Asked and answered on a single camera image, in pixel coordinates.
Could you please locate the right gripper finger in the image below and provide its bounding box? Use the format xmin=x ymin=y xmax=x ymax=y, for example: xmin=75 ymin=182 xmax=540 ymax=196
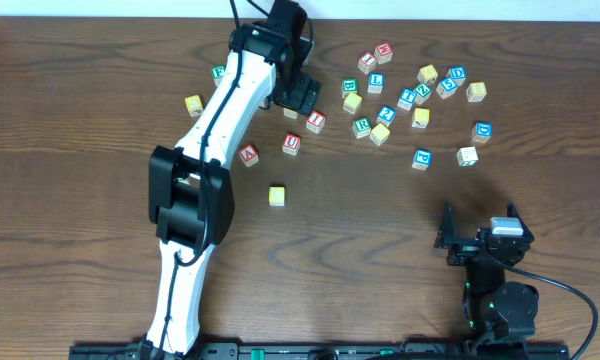
xmin=437 ymin=201 xmax=455 ymax=241
xmin=507 ymin=201 xmax=532 ymax=237

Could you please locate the green R block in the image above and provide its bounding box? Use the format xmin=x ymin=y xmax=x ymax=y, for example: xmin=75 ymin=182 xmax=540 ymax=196
xmin=352 ymin=117 xmax=372 ymax=139

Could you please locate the yellow C block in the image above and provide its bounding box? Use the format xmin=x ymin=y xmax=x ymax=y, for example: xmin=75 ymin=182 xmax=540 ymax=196
xmin=268 ymin=186 xmax=286 ymax=206

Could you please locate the yellow O block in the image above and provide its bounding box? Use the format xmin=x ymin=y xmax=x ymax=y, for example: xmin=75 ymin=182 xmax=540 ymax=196
xmin=283 ymin=108 xmax=299 ymax=119

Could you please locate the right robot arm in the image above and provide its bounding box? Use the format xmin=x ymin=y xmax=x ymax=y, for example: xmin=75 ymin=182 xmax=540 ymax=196
xmin=434 ymin=203 xmax=539 ymax=359

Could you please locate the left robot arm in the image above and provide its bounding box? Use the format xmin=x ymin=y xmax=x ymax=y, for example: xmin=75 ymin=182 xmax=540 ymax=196
xmin=136 ymin=0 xmax=321 ymax=359

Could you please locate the red I block centre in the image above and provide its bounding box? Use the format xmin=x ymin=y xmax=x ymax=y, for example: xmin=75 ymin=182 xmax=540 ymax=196
xmin=306 ymin=111 xmax=326 ymax=134

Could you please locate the red i block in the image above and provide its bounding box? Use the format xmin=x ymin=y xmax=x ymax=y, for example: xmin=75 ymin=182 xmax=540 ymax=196
xmin=358 ymin=52 xmax=378 ymax=75
xmin=306 ymin=111 xmax=326 ymax=134

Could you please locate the red U block centre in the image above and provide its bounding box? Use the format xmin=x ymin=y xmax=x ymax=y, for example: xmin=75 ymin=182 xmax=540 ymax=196
xmin=282 ymin=133 xmax=301 ymax=156

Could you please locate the green B block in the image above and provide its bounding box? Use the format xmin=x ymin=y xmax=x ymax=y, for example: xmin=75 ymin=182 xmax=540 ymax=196
xmin=341 ymin=78 xmax=358 ymax=98

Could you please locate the yellow block near B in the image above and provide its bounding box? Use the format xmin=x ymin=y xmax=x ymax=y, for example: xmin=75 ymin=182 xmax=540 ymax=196
xmin=343 ymin=93 xmax=362 ymax=114

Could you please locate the plain wooden block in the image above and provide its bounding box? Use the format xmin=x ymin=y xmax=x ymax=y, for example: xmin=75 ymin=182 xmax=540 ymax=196
xmin=456 ymin=146 xmax=479 ymax=167

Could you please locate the red I block top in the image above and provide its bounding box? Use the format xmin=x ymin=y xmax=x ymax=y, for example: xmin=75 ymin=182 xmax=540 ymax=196
xmin=358 ymin=52 xmax=378 ymax=75

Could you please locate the red A block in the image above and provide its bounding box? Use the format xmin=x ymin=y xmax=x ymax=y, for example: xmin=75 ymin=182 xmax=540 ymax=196
xmin=238 ymin=144 xmax=259 ymax=167

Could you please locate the blue L block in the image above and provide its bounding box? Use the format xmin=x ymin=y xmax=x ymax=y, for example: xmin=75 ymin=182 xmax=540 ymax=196
xmin=368 ymin=73 xmax=384 ymax=94

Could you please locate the blue P block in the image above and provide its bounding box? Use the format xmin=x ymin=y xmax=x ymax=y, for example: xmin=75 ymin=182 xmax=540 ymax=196
xmin=412 ymin=149 xmax=432 ymax=170

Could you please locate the green F block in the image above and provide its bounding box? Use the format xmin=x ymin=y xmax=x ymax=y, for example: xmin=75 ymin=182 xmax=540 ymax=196
xmin=211 ymin=65 xmax=225 ymax=87

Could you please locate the blue D block right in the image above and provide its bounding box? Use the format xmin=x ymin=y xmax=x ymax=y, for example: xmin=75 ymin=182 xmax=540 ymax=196
xmin=471 ymin=122 xmax=493 ymax=143

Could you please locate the blue d block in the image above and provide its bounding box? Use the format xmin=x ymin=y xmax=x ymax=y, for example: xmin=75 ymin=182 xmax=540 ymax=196
xmin=446 ymin=66 xmax=467 ymax=86
xmin=471 ymin=122 xmax=493 ymax=143

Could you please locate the blue 2 block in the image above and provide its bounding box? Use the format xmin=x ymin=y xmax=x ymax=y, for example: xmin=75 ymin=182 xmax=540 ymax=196
xmin=376 ymin=105 xmax=396 ymax=128

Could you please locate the yellow block near R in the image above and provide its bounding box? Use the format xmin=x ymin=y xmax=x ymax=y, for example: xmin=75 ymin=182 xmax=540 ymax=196
xmin=369 ymin=123 xmax=390 ymax=146

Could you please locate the red W block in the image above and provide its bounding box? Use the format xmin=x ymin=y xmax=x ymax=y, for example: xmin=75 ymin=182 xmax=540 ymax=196
xmin=374 ymin=42 xmax=394 ymax=65

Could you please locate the yellow block far left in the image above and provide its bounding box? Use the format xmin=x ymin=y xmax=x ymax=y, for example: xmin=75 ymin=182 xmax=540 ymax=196
xmin=184 ymin=95 xmax=204 ymax=117

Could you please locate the blue T block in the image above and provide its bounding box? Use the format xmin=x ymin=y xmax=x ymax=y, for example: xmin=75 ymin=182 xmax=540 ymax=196
xmin=397 ymin=88 xmax=416 ymax=111

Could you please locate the yellow block mid right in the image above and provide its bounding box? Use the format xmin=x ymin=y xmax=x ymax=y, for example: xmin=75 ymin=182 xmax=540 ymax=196
xmin=412 ymin=108 xmax=430 ymax=128

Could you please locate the yellow 8 block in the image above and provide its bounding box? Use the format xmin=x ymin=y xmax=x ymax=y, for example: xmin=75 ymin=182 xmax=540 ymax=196
xmin=466 ymin=82 xmax=487 ymax=103

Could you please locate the green Z block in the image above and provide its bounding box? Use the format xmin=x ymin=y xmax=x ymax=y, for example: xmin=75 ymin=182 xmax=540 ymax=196
xmin=414 ymin=83 xmax=432 ymax=105

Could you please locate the yellow block top right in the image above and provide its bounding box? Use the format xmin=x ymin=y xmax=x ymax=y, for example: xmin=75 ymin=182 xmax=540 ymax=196
xmin=417 ymin=64 xmax=438 ymax=85

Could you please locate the blue 5 block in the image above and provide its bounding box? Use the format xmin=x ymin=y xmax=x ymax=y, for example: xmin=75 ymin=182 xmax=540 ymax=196
xmin=436 ymin=77 xmax=458 ymax=99

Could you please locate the blue D block top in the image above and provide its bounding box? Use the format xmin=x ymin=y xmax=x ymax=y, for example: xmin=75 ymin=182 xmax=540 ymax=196
xmin=446 ymin=66 xmax=467 ymax=86

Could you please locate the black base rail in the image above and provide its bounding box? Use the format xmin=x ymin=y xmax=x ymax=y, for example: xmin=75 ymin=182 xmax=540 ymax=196
xmin=68 ymin=340 xmax=569 ymax=360

